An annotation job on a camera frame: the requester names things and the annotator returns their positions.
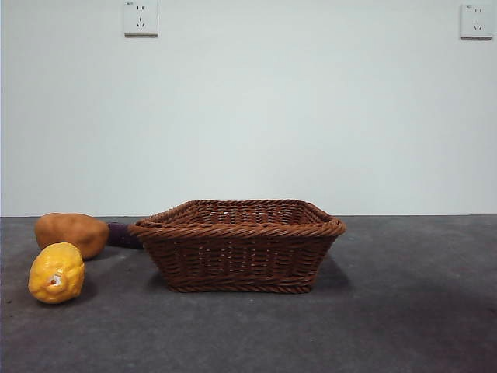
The brown wicker basket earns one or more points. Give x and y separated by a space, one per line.
240 256

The purple eggplant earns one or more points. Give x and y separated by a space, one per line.
122 235

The brown potato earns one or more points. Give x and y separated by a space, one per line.
70 231

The white wall socket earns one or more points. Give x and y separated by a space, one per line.
474 21
141 19

